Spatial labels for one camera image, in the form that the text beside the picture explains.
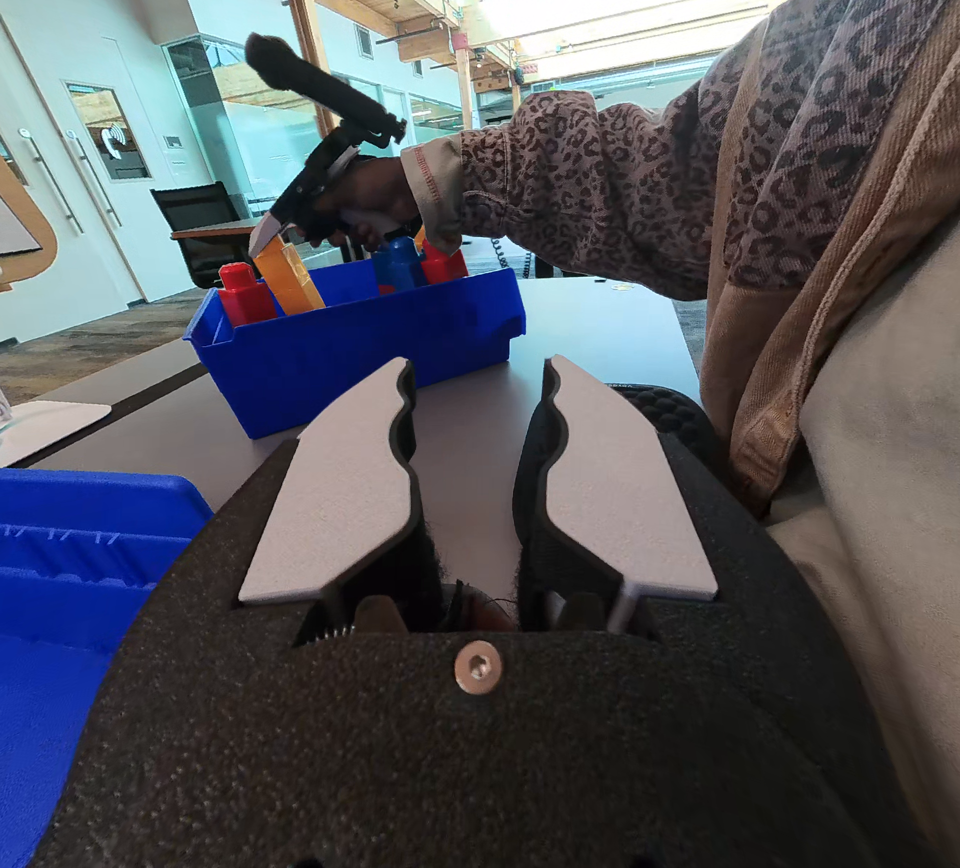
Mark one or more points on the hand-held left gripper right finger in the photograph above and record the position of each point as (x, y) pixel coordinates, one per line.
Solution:
(622, 500)

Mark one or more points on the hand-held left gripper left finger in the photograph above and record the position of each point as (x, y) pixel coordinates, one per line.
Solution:
(337, 500)

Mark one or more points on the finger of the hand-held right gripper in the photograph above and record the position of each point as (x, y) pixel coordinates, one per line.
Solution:
(266, 234)

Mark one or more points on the red toy block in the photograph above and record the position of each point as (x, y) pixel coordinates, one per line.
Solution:
(444, 268)
(244, 298)

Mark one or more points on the blue plastic bin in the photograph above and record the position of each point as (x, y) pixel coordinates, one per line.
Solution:
(67, 620)
(360, 358)

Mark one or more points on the person's right forearm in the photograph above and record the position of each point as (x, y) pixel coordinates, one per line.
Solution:
(570, 185)

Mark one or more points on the person's right hand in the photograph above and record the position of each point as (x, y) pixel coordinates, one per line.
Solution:
(375, 196)

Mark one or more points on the wooden desk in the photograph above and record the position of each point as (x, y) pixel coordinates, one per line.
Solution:
(217, 230)

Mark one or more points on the black mesh office chair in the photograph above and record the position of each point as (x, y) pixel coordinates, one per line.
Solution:
(199, 207)

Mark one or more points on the blue toy block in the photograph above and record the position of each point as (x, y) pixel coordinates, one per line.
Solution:
(397, 268)

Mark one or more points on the white door with window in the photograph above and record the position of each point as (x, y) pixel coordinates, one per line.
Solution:
(97, 245)

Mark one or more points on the instruction poster on wooden board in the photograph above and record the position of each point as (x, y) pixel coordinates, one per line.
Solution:
(37, 237)

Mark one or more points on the white poster stand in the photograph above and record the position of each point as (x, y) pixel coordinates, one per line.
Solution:
(52, 425)

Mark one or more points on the wooden support post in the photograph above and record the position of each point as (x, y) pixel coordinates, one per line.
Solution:
(300, 20)

